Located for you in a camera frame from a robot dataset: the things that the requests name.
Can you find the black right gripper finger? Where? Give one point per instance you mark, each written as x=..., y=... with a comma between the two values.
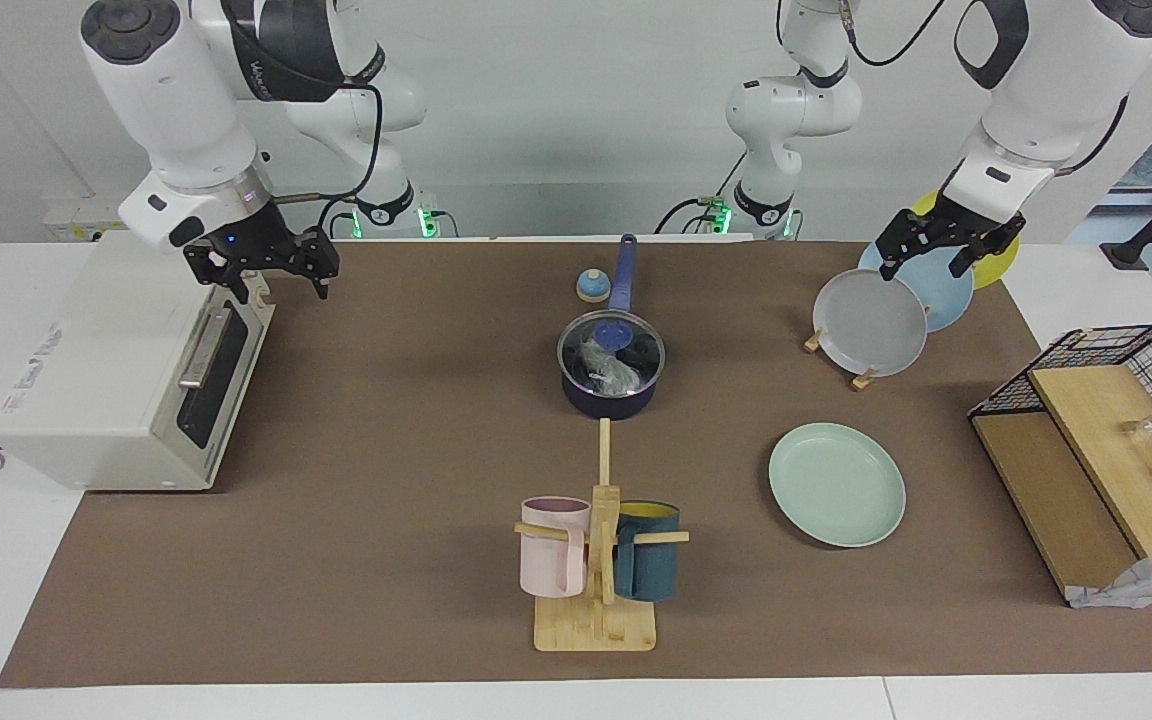
x=237, y=285
x=321, y=278

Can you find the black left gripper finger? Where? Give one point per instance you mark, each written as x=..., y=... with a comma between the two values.
x=891, y=263
x=967, y=260

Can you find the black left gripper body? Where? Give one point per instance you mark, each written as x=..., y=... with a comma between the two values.
x=946, y=228

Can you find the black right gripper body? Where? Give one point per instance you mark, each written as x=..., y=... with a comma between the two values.
x=266, y=248

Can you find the glass lid blue knob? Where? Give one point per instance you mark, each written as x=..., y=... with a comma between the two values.
x=611, y=333

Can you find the white vermicelli bundle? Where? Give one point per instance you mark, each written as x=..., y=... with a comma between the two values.
x=606, y=370

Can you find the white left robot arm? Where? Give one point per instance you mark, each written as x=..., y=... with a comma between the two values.
x=1046, y=100

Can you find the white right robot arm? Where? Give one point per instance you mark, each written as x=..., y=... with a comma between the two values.
x=166, y=100

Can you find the yellow plate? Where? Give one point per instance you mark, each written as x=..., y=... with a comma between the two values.
x=998, y=265

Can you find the light blue plate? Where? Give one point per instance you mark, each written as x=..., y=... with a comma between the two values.
x=941, y=300

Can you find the grey plate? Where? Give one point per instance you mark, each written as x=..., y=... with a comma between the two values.
x=871, y=325

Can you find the wooden plate rack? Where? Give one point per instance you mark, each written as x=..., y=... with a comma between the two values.
x=864, y=380

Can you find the green plate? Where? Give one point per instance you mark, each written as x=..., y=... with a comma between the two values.
x=836, y=485

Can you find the beige toaster oven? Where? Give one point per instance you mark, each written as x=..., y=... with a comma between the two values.
x=106, y=370

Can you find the brown table mat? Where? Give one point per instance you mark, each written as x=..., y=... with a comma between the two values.
x=386, y=500

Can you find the small blue jar wooden knob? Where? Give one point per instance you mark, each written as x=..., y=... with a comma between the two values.
x=593, y=288

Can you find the pink mug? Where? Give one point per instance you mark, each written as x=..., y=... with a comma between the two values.
x=551, y=555

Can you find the white grey crumpled bag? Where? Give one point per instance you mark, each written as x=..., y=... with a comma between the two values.
x=1146, y=580

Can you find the dark teal mug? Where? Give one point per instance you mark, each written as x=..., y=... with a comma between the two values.
x=648, y=560

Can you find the wooden mug tree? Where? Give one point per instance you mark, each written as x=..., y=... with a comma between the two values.
x=596, y=625

